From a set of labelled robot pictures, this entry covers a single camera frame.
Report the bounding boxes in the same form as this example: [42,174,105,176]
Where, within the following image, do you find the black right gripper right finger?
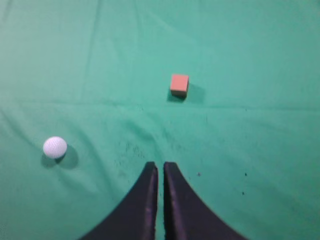
[163,162,245,240]

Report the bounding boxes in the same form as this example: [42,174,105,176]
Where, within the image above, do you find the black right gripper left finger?
[81,162,158,240]

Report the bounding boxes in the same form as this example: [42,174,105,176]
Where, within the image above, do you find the red cube block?
[170,74,189,98]

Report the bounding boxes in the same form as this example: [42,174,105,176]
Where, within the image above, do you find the white dimpled golf ball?
[43,136,68,159]

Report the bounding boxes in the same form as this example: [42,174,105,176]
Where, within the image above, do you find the green table cloth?
[0,0,320,240]

